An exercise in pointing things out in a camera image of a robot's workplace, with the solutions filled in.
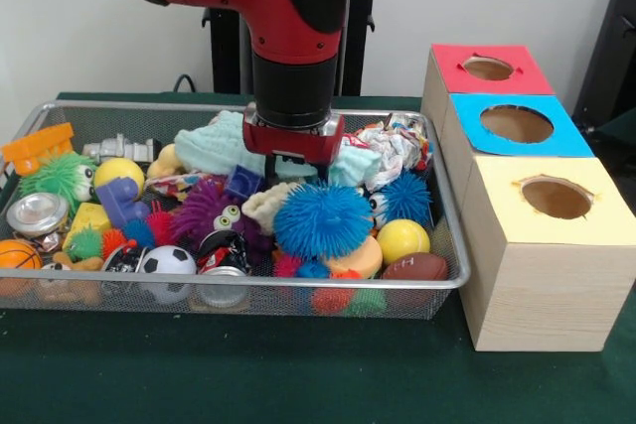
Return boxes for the large blue spiky ball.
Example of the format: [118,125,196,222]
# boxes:
[272,183,375,262]

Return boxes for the light blue knitted cloth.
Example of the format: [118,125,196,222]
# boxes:
[173,109,384,187]

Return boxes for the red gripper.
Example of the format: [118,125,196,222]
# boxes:
[241,101,346,188]

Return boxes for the green spiky toy with eyes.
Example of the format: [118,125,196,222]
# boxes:
[19,153,98,207]

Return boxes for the purple plastic block toy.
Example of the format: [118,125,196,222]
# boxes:
[93,176,150,226]

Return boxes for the orange plastic toy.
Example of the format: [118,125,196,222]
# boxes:
[1,121,76,177]

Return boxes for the shallow clear mesh bin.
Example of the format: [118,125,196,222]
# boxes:
[0,99,471,320]

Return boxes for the black panel stand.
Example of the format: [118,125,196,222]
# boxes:
[570,0,636,122]

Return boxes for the brown toy football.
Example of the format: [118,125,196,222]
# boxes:
[381,251,449,281]

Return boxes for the orange toy basketball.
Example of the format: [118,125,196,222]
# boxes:
[0,238,44,296]

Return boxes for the dark green side table cloth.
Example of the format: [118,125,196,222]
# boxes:
[593,105,636,147]

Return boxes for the yellow ball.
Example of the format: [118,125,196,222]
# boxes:
[376,218,431,266]

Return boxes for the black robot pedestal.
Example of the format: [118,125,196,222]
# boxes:
[201,0,401,96]

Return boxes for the black and white soccer ball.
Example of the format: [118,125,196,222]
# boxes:
[140,244,198,304]

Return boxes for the small blue spiky ball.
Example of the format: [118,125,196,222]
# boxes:
[367,171,433,229]

